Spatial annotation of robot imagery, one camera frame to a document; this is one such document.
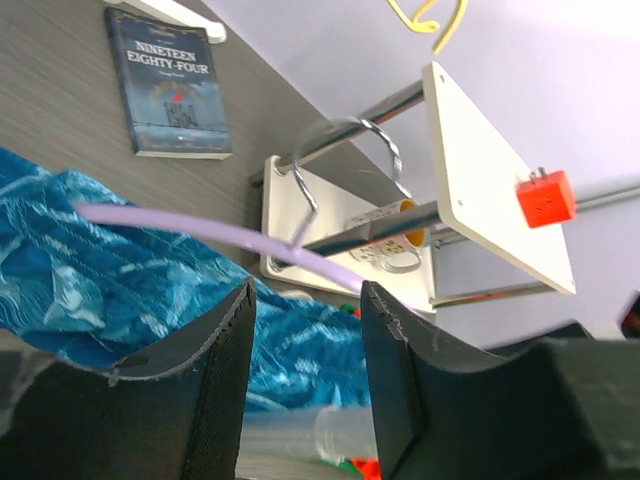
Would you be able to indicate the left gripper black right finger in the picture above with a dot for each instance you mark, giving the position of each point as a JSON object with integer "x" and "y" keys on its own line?
{"x": 564, "y": 407}

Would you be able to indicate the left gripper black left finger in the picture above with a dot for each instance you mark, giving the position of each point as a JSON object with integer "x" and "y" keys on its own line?
{"x": 172, "y": 410}

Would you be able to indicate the orange shorts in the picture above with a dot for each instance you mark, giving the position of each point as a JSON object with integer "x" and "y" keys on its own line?
{"x": 370, "y": 469}

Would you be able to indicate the yellow clothes hanger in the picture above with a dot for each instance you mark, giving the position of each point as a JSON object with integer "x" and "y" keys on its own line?
{"x": 419, "y": 23}

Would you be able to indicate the blue patterned shorts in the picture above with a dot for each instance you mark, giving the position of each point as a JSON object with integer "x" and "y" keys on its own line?
{"x": 94, "y": 294}

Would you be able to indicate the purple clothes hanger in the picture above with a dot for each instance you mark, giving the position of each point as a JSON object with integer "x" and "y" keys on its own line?
{"x": 303, "y": 240}

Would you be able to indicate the red cube power socket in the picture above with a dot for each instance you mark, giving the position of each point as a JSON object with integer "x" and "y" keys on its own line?
{"x": 546, "y": 199}

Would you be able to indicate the white patterned mug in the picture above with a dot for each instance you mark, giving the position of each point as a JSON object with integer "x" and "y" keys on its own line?
{"x": 398, "y": 254}

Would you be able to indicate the green plastic tray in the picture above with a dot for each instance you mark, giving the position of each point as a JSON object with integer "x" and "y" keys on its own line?
{"x": 349, "y": 464}

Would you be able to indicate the clear plastic cup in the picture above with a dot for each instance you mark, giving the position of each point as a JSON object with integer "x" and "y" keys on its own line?
{"x": 323, "y": 433}

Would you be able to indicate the white two-tier shelf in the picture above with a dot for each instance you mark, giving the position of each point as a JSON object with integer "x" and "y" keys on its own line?
{"x": 476, "y": 172}

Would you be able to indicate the dark blue book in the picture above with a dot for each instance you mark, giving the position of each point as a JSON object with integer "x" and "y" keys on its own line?
{"x": 171, "y": 96}

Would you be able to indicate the grey clothes rack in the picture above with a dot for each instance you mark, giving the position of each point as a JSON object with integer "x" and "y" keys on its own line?
{"x": 171, "y": 11}

